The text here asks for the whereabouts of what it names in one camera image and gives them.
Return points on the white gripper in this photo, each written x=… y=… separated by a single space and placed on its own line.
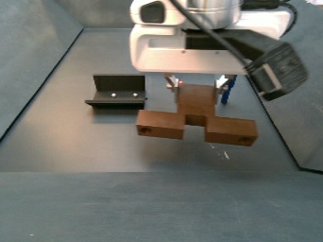
x=158 y=37

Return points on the brown T-shaped block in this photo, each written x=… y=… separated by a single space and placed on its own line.
x=196 y=111

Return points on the black angle fixture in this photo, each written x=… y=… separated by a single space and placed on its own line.
x=119 y=91

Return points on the blue cylindrical peg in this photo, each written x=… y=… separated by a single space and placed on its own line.
x=228 y=88

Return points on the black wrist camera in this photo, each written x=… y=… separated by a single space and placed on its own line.
x=268 y=60

